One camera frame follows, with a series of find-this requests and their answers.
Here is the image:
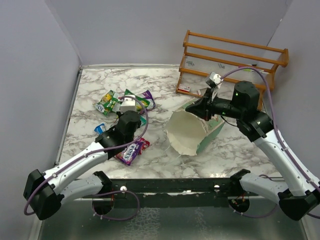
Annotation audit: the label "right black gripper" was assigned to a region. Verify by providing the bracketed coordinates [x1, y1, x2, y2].
[185, 88, 244, 122]

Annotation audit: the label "green white paper bag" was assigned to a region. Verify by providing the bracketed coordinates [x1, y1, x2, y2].
[165, 99, 225, 157]

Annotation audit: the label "purple snack packet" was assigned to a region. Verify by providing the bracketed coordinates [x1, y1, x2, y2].
[137, 90, 156, 111]

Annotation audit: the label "teal Fox's candy packet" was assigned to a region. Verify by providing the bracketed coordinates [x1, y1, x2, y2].
[139, 115, 149, 127]

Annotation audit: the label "green yellow candy packet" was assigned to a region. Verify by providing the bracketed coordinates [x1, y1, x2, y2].
[124, 89, 150, 106]

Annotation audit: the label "purple Fox's candy packet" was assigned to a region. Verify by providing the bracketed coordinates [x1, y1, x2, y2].
[115, 141, 144, 166]

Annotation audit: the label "yellow green snack packet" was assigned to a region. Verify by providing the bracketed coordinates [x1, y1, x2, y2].
[94, 90, 117, 116]

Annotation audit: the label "blue small snack packet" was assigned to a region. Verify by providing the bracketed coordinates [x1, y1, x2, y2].
[94, 123, 106, 135]

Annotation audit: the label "red snack packet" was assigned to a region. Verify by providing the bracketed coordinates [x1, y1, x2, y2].
[139, 137, 150, 155]

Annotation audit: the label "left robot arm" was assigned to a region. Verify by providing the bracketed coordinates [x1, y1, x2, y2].
[23, 110, 141, 220]

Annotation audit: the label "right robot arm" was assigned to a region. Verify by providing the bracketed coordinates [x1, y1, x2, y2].
[185, 81, 320, 221]

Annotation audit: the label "open white small box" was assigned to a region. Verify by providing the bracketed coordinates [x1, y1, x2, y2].
[196, 87, 207, 96]

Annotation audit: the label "red white small box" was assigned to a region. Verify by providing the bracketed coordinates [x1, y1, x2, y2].
[178, 84, 191, 92]

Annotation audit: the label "wooden shelf rack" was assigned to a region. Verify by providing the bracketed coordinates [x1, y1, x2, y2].
[175, 30, 289, 110]

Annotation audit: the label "markers on shelf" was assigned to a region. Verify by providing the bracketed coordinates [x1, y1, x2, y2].
[238, 66, 258, 73]

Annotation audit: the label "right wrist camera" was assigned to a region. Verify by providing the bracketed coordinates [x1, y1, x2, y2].
[205, 72, 223, 101]

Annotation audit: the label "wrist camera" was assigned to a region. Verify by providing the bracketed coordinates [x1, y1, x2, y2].
[120, 95, 137, 113]
[205, 72, 223, 101]

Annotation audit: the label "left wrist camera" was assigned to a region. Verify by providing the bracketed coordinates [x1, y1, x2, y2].
[120, 95, 137, 113]

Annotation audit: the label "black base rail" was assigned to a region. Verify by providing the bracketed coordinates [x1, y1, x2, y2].
[86, 169, 260, 210]

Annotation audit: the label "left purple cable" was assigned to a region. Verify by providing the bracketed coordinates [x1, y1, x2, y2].
[23, 95, 150, 216]

